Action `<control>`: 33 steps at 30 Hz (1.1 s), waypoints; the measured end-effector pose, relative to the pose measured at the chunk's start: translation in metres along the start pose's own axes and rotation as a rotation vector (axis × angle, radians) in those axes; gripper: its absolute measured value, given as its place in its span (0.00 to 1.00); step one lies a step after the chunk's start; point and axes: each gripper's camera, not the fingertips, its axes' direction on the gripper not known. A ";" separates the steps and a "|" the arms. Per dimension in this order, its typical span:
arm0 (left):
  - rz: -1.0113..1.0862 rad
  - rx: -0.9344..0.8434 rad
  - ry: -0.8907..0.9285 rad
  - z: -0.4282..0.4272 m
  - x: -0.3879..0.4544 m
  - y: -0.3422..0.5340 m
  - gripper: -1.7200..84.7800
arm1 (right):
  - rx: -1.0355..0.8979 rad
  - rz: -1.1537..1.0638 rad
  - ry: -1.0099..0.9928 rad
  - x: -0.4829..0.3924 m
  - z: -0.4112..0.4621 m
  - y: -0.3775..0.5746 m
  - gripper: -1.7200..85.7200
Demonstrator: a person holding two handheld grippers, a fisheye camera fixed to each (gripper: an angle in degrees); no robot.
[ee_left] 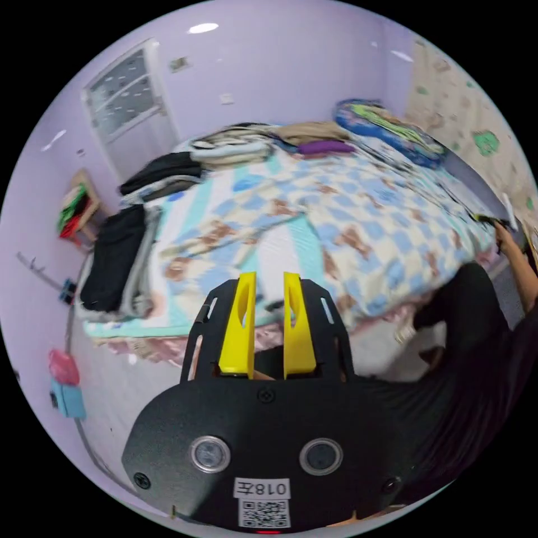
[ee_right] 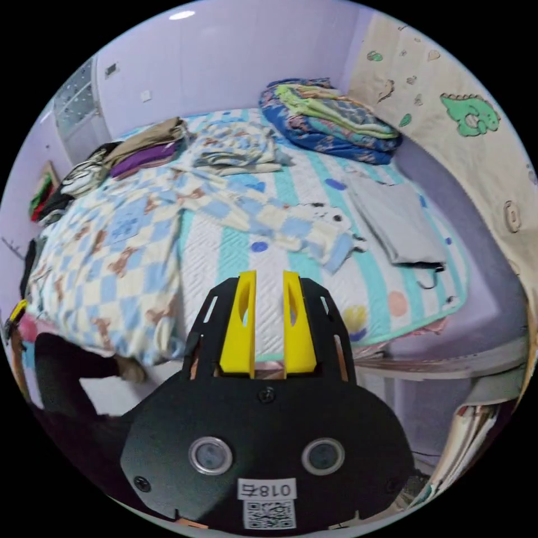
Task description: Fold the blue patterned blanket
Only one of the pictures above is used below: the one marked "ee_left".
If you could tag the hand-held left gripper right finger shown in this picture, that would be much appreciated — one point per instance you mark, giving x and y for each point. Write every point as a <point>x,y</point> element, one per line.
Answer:
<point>296,332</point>

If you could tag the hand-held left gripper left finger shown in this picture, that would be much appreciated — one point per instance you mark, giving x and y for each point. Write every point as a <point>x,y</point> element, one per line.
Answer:
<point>236,332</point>

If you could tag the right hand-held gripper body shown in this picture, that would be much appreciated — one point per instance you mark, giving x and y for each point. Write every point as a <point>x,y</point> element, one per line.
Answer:
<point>510,227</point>

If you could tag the blue checked blanket with bears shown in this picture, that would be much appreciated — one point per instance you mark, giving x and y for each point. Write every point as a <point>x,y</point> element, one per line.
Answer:
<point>378,218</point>

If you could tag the person's right forearm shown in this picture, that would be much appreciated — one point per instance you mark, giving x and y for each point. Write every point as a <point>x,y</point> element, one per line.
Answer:
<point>527,277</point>

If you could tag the person's right hand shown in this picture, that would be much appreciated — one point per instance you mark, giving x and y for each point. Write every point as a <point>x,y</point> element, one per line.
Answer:
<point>506,241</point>

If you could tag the bed with teal sheet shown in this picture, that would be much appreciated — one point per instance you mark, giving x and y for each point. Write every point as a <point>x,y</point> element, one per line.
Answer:
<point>138,330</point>

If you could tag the colourful rolled quilt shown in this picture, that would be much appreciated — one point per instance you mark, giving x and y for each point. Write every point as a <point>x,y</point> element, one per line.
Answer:
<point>391,126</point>

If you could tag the pile of clothes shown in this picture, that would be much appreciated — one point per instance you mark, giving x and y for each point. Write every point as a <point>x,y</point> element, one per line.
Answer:
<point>235,147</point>
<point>113,260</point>

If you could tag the person's body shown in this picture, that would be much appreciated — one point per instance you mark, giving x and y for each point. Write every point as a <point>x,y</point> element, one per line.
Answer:
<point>454,403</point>

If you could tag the pink plastic bag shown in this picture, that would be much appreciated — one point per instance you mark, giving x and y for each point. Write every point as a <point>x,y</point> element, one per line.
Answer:
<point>63,366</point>

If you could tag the small wooden shelf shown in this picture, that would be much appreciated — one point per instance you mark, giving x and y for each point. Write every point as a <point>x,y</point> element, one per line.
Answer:
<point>80,210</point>

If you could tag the white door with glass panes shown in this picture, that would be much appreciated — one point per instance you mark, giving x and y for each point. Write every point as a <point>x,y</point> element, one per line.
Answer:
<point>130,101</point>

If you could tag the white wall switch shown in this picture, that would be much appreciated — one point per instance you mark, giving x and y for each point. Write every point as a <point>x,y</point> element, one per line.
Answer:
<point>227,98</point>

